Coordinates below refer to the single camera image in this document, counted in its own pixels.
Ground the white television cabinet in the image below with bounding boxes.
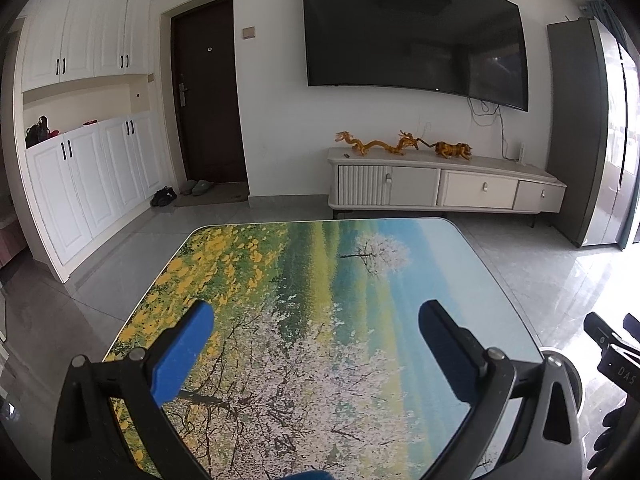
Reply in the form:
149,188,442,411
327,147,567,228

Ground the dark brown door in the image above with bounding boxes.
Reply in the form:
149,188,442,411
170,0,249,185

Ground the white wall cabinet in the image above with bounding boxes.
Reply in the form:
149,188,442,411
20,0,176,283

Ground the golden tiger figurine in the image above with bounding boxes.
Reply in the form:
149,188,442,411
432,141,474,161

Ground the black bag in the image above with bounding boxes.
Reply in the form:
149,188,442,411
25,116,51,149

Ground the golden dragon figurine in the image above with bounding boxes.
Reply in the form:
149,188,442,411
336,122,427,157

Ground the person's right hand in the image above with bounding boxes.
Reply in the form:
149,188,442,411
594,400,640,461

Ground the teal curtain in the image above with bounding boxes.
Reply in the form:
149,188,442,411
580,0,614,27

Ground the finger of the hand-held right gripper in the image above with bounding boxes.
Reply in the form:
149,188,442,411
584,311,619,350
622,314,640,350

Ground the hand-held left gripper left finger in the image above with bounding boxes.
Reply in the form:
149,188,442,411
52,301,216,480

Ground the black wall television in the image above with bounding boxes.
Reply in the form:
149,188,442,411
301,0,530,112

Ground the television cable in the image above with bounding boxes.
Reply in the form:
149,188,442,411
467,97,511,159

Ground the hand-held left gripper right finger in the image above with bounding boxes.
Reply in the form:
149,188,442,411
419,300,586,480

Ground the grey refrigerator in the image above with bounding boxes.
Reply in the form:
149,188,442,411
546,17,640,250

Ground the brown doormat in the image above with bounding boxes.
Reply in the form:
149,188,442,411
175,182,249,208

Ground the pink bedding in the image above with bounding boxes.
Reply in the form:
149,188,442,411
0,210,26,271

